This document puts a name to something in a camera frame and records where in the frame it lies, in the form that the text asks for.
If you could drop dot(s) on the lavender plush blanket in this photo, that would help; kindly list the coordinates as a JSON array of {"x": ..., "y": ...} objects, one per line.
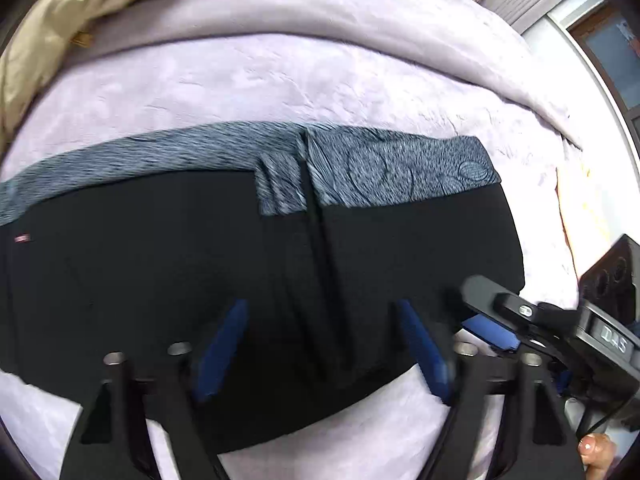
[{"x": 300, "y": 70}]

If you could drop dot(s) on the brown framed glass door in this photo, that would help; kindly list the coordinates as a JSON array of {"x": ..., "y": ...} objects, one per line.
[{"x": 610, "y": 45}]

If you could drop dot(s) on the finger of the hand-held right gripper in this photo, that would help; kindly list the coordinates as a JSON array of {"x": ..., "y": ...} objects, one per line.
[
  {"x": 492, "y": 335},
  {"x": 495, "y": 297}
]

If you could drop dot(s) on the person's right hand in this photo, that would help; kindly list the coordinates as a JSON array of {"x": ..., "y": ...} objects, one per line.
[{"x": 595, "y": 452}]

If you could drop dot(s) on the beige jacket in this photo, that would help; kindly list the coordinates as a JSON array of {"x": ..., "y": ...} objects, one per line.
[{"x": 45, "y": 25}]

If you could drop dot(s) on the blue-grey leaf print cloth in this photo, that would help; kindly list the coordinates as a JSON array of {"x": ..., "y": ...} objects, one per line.
[{"x": 400, "y": 175}]

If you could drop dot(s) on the pale pink cloth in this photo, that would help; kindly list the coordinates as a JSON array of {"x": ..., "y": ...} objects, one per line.
[{"x": 580, "y": 210}]

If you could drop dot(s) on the black pants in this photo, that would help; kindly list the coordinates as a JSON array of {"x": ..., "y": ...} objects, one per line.
[{"x": 150, "y": 285}]

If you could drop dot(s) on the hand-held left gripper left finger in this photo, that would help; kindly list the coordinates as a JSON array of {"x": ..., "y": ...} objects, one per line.
[{"x": 222, "y": 350}]

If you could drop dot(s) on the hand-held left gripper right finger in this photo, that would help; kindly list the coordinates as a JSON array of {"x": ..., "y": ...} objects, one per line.
[{"x": 425, "y": 355}]

